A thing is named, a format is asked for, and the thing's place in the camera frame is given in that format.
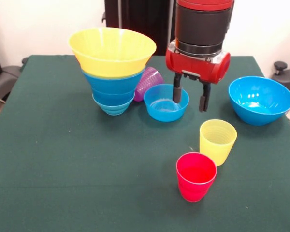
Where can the dark green tablecloth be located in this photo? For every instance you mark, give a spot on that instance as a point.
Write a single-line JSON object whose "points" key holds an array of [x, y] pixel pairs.
{"points": [[145, 212]]}

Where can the grey pedestal foot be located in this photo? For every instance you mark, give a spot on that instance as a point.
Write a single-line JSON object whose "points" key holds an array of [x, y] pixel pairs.
{"points": [[287, 77], [4, 77]]}

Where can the purple plastic cup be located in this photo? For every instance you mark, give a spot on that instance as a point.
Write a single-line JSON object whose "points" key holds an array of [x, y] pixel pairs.
{"points": [[148, 83]]}

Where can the red plastic cup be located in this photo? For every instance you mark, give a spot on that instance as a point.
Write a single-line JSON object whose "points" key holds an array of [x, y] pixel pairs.
{"points": [[195, 178]]}

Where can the small blue flat-bottomed bowl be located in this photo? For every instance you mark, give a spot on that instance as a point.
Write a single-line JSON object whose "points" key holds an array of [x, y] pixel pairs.
{"points": [[159, 111], [113, 99]]}

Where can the large blue plastic bowl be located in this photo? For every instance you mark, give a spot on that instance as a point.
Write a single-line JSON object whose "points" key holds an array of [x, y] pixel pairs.
{"points": [[113, 83], [261, 101]]}

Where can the yellow ribbed plastic cup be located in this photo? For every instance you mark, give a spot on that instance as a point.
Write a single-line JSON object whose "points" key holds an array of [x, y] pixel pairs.
{"points": [[217, 145]]}

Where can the large yellow plastic bowl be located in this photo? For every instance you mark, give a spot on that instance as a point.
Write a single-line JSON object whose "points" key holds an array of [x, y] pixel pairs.
{"points": [[111, 53]]}

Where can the small teal plastic bowl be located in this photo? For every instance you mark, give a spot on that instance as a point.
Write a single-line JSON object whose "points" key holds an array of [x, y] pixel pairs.
{"points": [[113, 110]]}

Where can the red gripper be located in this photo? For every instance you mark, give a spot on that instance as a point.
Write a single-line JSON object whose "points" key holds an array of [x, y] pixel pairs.
{"points": [[195, 66]]}

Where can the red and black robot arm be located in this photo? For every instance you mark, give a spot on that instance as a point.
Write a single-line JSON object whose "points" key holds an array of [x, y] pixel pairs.
{"points": [[203, 24]]}

